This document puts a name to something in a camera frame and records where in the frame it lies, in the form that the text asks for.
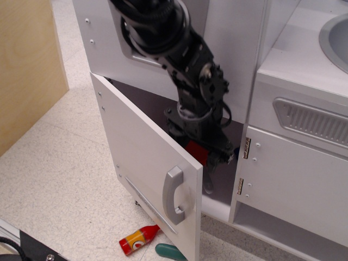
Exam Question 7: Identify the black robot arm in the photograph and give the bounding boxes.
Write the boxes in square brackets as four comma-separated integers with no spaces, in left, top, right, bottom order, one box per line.
[113,1,234,194]

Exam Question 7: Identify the red toy sauce bottle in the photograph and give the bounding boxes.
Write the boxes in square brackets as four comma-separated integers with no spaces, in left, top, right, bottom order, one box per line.
[119,225,160,256]

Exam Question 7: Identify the grey vent panel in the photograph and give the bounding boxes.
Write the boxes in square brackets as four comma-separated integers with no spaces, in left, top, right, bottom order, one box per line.
[272,97,347,147]

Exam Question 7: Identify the silver fridge emblem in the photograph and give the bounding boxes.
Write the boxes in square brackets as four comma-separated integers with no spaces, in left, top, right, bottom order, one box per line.
[125,177,178,234]

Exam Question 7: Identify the white toy kitchen counter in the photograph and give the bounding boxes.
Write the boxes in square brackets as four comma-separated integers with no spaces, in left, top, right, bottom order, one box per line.
[248,1,347,157]

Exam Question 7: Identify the aluminium floor rail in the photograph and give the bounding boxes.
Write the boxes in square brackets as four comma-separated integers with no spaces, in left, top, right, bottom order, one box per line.
[0,219,21,254]

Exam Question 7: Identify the green toy pickle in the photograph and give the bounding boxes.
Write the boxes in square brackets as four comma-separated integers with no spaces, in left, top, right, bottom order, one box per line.
[155,243,187,261]

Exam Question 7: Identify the lower brass hinge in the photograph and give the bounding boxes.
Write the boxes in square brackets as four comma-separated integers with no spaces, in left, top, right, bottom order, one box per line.
[237,178,244,195]

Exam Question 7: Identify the red block inside fridge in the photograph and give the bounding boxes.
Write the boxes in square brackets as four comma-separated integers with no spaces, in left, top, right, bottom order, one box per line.
[185,140,209,166]

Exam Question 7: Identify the grey fridge door handle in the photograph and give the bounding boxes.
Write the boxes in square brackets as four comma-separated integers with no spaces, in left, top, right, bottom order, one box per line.
[163,166,185,225]

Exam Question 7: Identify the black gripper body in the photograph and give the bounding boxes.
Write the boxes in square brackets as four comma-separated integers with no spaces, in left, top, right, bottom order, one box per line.
[164,107,234,165]

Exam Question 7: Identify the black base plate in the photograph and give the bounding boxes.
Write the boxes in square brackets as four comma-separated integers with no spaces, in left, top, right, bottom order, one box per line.
[20,231,68,261]

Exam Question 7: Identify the plywood board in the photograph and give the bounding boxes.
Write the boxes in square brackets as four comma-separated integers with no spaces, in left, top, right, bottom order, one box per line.
[1,1,69,154]

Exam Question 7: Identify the white cabinet door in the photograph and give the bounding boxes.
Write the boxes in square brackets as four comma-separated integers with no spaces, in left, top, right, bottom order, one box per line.
[236,127,347,245]

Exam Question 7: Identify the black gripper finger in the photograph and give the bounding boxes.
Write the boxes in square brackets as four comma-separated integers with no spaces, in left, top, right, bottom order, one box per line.
[203,161,217,194]

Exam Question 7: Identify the upper brass hinge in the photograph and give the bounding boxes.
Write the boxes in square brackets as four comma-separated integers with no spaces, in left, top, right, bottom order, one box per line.
[243,137,251,159]

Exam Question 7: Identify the white fridge door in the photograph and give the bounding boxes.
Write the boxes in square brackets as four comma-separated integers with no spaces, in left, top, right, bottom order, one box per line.
[73,1,265,123]
[91,74,203,260]

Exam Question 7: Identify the grey toy sink basin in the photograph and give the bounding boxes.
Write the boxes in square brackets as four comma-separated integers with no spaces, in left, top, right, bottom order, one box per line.
[319,14,348,73]

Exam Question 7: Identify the brass hinge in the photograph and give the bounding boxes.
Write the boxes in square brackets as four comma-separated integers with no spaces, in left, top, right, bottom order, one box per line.
[237,178,244,195]
[243,137,251,159]

